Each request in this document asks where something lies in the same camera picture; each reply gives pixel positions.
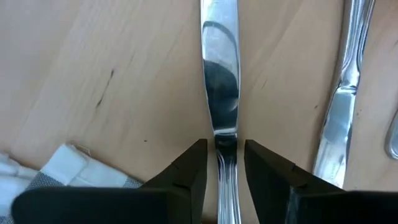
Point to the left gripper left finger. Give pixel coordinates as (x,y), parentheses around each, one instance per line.
(186,177)

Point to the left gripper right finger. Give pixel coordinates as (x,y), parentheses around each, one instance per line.
(270,183)

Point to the silver table knife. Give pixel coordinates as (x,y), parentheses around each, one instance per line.
(220,46)
(337,130)

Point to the grey checked cloth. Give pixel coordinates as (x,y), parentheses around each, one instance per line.
(68,165)

